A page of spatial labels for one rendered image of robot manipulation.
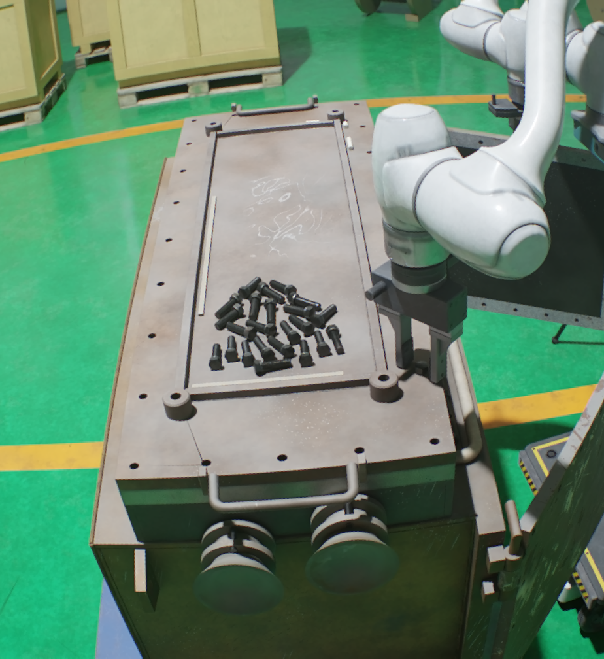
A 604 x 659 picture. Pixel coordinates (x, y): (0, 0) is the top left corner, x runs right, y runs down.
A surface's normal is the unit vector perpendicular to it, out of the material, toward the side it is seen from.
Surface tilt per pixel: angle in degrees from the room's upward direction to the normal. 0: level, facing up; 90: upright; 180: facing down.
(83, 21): 90
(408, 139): 64
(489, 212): 43
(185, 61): 90
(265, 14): 90
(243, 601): 53
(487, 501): 0
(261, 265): 0
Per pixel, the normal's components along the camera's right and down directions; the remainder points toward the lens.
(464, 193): -0.61, -0.47
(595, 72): -0.85, 0.34
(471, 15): -0.67, -0.06
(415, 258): -0.21, 0.56
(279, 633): 0.02, 0.55
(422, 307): -0.69, 0.46
